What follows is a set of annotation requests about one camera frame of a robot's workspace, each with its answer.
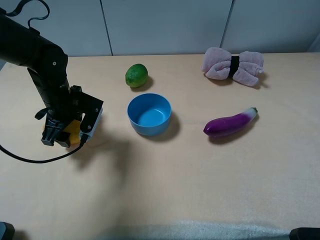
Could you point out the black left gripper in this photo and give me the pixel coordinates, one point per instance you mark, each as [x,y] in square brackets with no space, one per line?
[62,106]

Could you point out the yellow mango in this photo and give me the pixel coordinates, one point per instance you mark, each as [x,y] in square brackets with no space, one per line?
[74,129]

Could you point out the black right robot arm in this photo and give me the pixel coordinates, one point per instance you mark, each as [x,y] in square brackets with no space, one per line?
[305,233]

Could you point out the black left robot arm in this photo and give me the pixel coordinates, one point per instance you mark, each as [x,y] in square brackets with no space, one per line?
[47,63]

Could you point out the blue plastic bowl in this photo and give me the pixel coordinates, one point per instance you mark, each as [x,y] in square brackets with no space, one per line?
[149,114]

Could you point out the green lime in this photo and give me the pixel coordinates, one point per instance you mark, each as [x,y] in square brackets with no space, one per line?
[136,76]

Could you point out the purple toy eggplant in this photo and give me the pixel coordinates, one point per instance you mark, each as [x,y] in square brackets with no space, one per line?
[226,126]

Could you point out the pink rolled towel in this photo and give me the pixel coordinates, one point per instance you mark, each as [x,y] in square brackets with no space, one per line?
[244,68]

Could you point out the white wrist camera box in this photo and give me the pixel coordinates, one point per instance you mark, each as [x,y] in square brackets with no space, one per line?
[89,124]

